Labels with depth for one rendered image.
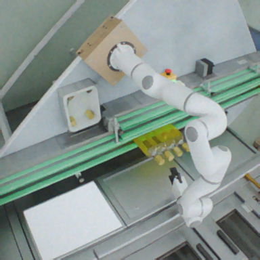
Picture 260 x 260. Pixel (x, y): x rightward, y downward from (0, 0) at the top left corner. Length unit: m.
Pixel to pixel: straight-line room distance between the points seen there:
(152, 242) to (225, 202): 0.44
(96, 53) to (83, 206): 0.73
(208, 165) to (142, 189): 0.61
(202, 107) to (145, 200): 0.62
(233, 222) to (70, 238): 0.79
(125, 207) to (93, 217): 0.16
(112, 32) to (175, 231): 0.96
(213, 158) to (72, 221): 0.76
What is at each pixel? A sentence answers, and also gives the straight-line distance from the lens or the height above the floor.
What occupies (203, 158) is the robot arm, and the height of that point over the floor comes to 1.49.
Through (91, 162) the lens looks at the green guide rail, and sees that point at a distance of 1.52.
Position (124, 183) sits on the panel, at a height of 1.09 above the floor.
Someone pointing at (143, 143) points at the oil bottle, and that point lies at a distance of 1.50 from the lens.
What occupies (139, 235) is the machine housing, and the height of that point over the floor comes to 1.39.
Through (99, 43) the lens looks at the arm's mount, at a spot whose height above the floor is 0.85.
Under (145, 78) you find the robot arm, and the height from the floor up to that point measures 1.10.
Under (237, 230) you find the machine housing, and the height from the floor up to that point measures 1.62.
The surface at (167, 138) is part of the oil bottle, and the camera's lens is 1.54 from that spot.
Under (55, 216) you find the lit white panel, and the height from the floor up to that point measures 1.10.
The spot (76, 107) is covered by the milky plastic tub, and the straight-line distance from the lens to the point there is 1.50.
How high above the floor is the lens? 1.93
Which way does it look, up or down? 41 degrees down
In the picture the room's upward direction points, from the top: 138 degrees clockwise
